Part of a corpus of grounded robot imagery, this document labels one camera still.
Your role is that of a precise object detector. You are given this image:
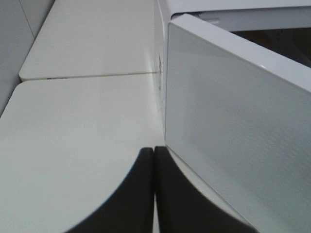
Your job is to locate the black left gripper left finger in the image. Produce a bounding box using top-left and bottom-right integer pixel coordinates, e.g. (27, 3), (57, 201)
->
(68, 148), (155, 233)

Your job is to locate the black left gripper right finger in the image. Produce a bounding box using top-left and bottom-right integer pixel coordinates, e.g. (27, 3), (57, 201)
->
(154, 146), (256, 233)

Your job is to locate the white microwave door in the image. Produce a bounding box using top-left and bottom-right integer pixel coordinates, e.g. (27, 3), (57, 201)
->
(165, 14), (311, 233)

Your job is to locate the white microwave oven body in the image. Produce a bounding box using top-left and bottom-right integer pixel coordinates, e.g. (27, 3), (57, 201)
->
(154, 0), (311, 37)

